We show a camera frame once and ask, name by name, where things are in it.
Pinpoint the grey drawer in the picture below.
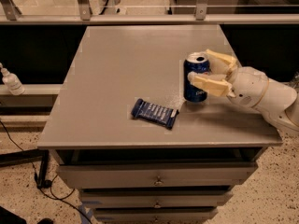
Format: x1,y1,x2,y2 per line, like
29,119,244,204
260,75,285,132
58,162,257,189
80,189,233,208
93,207,218,222

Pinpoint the top grey drawer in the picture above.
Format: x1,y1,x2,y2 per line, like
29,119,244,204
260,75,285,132
58,162,257,189

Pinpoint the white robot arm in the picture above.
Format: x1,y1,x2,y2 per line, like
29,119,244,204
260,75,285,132
186,49,299,134

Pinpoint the middle grey drawer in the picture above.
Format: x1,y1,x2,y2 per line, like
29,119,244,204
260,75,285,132
80,189,233,208

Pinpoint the grey metal railing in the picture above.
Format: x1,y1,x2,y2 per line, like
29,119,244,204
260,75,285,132
0,0,299,25

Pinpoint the bottom grey drawer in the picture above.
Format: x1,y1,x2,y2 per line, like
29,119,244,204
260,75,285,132
93,207,218,222

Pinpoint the blue pepsi can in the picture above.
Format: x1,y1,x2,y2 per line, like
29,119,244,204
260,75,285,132
183,51,209,103

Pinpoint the grey drawer cabinet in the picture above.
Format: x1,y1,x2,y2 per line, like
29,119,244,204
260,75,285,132
36,23,284,224

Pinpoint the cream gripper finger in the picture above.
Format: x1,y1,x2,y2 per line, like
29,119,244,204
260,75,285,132
206,49,238,79
187,72,235,98

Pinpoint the white spray bottle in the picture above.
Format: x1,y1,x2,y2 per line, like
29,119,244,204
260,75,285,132
0,63,25,95

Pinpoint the blue snack bar wrapper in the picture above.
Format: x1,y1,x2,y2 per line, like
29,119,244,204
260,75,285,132
131,99,179,130

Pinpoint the black floor cable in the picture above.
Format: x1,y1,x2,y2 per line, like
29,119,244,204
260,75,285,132
0,119,93,224

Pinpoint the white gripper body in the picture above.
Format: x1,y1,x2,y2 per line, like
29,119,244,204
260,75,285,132
228,66,269,107

